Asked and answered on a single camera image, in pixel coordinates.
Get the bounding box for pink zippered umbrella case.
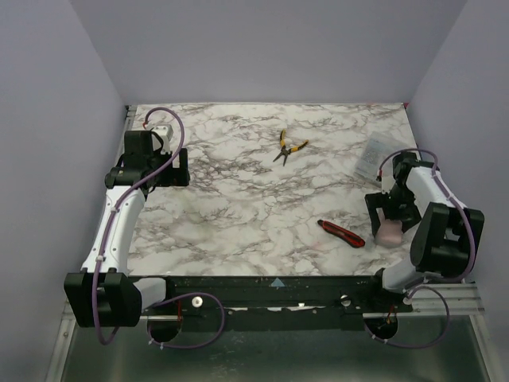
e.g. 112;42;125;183
375;209;403;248

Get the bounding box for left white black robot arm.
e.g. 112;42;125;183
64;125;190;328

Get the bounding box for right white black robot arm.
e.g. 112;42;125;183
364;148;484;293

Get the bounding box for red black utility knife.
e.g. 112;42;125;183
317;220;365;248

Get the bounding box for yellow black pliers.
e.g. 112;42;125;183
273;129;309;166

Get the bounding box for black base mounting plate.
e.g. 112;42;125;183
142;276;412;332

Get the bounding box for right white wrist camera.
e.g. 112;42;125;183
381;173;395;194

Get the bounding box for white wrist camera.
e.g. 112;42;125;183
150;124;173;154
381;173;395;194

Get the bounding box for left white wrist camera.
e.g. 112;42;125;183
150;124;173;154

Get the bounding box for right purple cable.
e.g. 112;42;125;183
367;148;477;349

